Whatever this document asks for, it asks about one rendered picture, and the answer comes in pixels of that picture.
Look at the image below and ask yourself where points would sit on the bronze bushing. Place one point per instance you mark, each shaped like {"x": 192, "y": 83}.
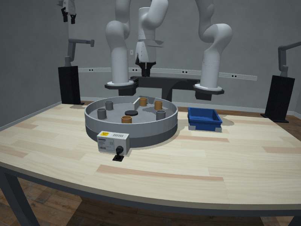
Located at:
{"x": 142, "y": 102}
{"x": 158, "y": 105}
{"x": 127, "y": 119}

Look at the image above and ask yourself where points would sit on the blue shallow tray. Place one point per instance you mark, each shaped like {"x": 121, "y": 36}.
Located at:
{"x": 204, "y": 119}

